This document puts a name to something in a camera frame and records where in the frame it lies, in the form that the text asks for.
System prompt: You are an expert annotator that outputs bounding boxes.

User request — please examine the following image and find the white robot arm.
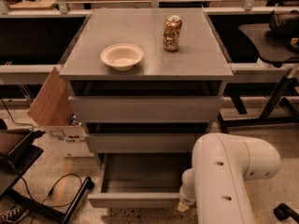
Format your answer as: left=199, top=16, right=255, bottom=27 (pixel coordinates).
left=178, top=133, right=281, bottom=224

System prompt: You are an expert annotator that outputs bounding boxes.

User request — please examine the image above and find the grey drawer cabinet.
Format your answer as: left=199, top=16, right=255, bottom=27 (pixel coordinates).
left=59, top=7, right=234, bottom=170

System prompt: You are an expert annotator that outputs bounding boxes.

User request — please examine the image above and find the crushed gold soda can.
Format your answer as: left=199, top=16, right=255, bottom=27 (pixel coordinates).
left=164, top=15, right=182, bottom=51

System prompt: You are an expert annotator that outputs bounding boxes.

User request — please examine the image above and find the grey top drawer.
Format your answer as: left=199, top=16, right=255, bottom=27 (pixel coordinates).
left=68, top=96, right=223, bottom=123

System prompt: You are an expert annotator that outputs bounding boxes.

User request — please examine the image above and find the grey drawer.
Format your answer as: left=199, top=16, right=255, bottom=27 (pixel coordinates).
left=85, top=133, right=202, bottom=153
left=88, top=152, right=191, bottom=208
left=68, top=96, right=223, bottom=123

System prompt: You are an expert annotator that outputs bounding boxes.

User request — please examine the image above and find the grey middle drawer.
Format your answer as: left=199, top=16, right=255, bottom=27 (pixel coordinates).
left=85, top=133, right=202, bottom=153

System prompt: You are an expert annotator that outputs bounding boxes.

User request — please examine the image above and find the black stand left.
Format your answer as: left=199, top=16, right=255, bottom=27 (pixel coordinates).
left=0, top=119, right=94, bottom=224

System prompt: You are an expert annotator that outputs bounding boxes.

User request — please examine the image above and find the black white sneaker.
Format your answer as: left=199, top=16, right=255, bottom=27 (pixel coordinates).
left=0, top=205, right=25, bottom=224

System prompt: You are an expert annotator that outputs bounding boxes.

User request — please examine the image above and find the black caster bottom right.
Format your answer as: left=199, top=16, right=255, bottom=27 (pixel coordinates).
left=273, top=203, right=299, bottom=224

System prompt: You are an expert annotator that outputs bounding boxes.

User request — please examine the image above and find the cardboard box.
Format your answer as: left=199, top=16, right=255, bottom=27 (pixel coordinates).
left=27, top=68, right=93, bottom=158

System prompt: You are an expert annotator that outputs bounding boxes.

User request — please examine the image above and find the black table leg right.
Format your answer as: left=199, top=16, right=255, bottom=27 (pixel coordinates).
left=218, top=76, right=299, bottom=133

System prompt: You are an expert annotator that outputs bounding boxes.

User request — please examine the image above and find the grey bottom drawer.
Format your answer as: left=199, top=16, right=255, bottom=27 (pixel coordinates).
left=88, top=152, right=191, bottom=208

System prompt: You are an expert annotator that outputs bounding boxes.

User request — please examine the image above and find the white paper bowl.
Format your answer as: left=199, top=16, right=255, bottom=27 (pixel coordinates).
left=101, top=44, right=144, bottom=71

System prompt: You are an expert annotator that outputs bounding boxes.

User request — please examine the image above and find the black floor cable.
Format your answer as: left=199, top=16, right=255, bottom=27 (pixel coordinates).
left=18, top=173, right=83, bottom=224

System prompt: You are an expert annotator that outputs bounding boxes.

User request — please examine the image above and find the black chair right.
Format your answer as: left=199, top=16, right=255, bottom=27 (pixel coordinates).
left=239, top=9, right=299, bottom=67

